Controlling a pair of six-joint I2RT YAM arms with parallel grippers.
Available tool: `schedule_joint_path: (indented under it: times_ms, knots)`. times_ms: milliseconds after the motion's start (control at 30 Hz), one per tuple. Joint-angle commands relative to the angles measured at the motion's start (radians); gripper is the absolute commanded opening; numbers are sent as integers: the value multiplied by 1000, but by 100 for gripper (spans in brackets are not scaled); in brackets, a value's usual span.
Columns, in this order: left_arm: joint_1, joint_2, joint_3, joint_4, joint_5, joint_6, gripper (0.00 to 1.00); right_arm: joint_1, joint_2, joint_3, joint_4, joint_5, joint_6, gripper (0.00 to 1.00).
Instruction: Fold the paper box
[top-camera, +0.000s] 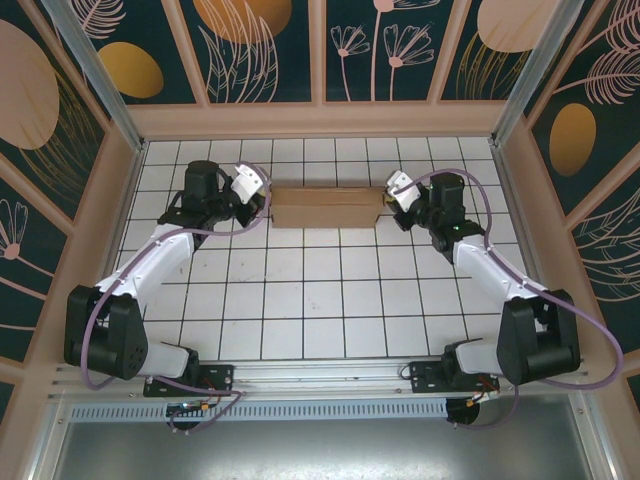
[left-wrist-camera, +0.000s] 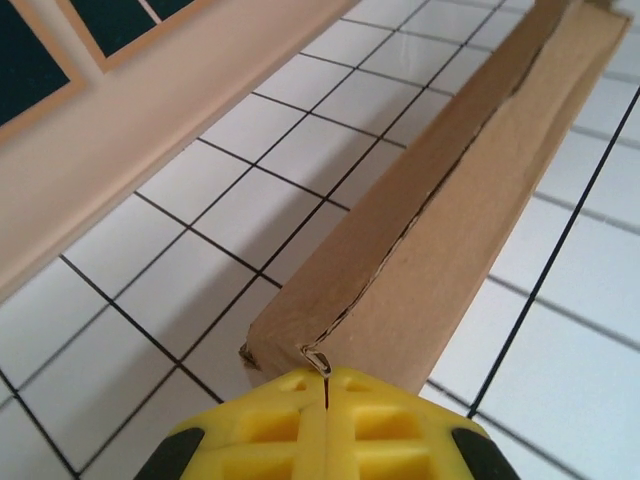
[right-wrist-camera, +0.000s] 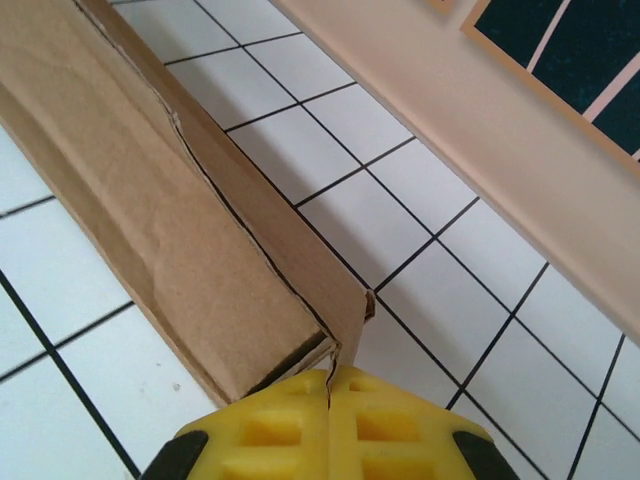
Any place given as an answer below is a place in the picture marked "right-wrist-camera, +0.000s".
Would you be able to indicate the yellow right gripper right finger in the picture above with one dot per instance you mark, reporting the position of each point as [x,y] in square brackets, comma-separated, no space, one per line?
[430,450]

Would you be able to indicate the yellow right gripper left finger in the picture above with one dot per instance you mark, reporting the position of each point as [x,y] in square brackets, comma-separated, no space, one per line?
[290,450]

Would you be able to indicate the brown cardboard paper box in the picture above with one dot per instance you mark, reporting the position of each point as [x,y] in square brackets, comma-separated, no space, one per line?
[150,200]

